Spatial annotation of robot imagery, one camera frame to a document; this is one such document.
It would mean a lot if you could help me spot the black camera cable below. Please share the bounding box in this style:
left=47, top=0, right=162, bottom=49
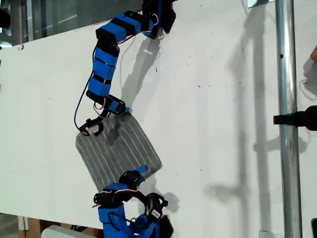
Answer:
left=73, top=47, right=97, bottom=132

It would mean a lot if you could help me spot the grey striped towel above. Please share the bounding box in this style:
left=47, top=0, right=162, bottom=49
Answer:
left=75, top=114, right=163, bottom=193

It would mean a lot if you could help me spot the white table leg bracket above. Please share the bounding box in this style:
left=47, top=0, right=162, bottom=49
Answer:
left=17, top=216, right=30, bottom=231

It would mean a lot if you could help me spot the black round object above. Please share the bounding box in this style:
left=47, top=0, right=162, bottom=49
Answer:
left=0, top=8, right=11, bottom=28

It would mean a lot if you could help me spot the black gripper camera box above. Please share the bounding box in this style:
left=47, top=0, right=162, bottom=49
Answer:
left=146, top=193, right=168, bottom=220
left=79, top=119, right=104, bottom=137

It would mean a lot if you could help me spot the steel post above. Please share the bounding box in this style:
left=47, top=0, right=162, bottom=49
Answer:
left=274, top=0, right=303, bottom=238

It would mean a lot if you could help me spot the black post clamp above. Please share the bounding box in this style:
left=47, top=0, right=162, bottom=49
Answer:
left=273, top=105, right=317, bottom=131

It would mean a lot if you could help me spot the black camera stalk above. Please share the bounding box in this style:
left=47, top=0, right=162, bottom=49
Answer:
left=94, top=113, right=111, bottom=124
left=132, top=190, right=149, bottom=206

